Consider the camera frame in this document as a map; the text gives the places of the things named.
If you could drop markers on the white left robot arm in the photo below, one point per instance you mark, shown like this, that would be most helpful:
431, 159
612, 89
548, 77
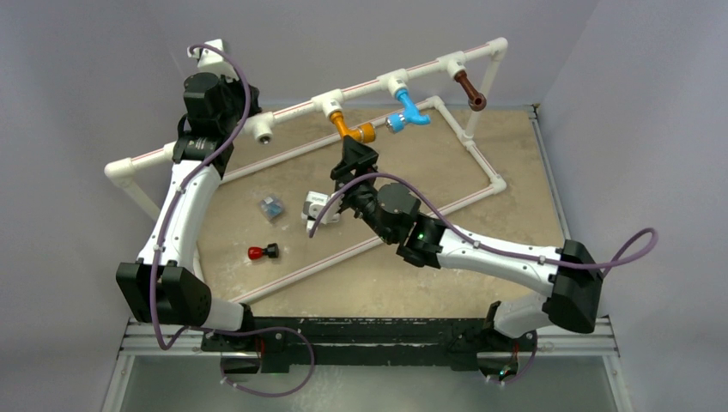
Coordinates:
162, 283

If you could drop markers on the blue water faucet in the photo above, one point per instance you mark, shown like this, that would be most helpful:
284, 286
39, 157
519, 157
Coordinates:
410, 114

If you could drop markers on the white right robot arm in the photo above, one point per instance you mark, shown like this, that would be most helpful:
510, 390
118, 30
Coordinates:
566, 287

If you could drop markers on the clear bag blue parts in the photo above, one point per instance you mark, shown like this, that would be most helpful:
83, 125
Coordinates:
271, 207

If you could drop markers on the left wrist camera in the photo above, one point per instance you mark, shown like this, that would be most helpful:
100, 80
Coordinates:
212, 62

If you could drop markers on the red black faucet piece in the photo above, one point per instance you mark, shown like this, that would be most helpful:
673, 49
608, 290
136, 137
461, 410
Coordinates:
270, 251

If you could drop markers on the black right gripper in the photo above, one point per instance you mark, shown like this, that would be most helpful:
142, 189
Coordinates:
354, 154

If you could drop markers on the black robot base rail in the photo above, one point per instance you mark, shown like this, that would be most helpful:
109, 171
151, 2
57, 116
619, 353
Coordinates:
461, 344

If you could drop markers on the orange water faucet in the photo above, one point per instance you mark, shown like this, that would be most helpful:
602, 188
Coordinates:
364, 133

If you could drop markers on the white PVC pipe frame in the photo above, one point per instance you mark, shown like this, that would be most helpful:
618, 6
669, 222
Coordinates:
442, 159

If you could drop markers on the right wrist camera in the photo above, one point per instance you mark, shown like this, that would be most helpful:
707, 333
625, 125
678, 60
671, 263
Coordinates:
313, 206

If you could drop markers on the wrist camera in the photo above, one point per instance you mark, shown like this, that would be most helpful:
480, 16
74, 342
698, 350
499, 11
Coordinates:
313, 206
212, 62

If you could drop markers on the brown water faucet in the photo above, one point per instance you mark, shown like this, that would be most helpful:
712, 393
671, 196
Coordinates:
476, 99

